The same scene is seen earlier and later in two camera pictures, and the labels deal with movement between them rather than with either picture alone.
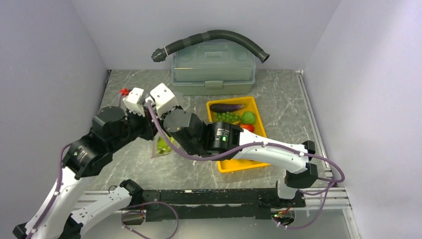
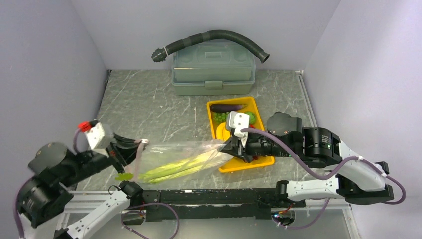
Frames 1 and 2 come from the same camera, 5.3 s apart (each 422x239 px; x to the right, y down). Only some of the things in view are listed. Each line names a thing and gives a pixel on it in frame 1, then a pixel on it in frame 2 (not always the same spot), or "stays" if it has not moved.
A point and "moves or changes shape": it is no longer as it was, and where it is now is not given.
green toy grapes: x=227 y=117 stays
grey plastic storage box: x=212 y=67 stays
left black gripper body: x=137 y=126 → x=117 y=154
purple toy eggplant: x=225 y=107 stays
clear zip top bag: x=159 y=145 moves or changes shape
